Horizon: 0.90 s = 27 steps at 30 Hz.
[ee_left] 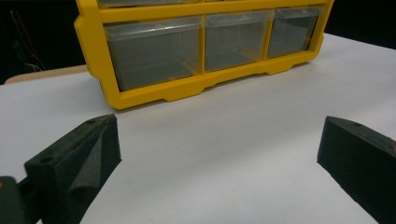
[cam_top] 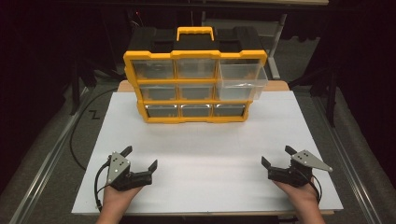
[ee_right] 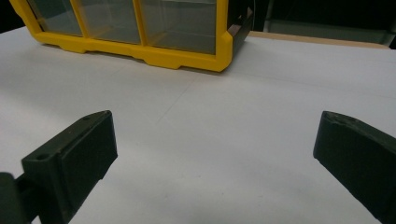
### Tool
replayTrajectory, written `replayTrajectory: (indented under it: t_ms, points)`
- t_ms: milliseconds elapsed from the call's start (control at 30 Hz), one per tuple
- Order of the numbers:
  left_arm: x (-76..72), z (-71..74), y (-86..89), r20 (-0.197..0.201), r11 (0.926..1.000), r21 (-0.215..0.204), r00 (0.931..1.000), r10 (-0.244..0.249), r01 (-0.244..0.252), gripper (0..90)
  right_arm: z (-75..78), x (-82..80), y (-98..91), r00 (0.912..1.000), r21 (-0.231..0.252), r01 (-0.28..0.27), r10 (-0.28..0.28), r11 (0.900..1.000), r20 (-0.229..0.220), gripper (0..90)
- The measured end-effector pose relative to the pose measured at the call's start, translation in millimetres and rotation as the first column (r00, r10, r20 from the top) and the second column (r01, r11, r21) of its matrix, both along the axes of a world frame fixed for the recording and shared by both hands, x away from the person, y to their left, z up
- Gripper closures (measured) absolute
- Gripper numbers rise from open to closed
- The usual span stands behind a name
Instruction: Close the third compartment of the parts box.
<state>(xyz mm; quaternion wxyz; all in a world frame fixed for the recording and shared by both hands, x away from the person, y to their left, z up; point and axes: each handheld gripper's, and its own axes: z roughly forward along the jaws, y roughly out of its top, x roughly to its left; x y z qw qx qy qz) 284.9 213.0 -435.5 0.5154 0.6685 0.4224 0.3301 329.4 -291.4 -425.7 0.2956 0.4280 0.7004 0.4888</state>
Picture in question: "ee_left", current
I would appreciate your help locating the yellow drawer cabinet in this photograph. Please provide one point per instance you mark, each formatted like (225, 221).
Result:
(93, 46)

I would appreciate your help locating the clear plastic drawer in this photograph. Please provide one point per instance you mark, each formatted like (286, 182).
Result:
(152, 53)
(235, 40)
(291, 32)
(146, 2)

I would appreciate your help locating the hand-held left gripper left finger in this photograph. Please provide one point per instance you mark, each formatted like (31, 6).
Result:
(71, 161)

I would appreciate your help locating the white table cover sheet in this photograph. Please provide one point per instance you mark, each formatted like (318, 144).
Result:
(218, 140)

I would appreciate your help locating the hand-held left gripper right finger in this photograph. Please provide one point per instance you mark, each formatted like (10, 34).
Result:
(361, 161)

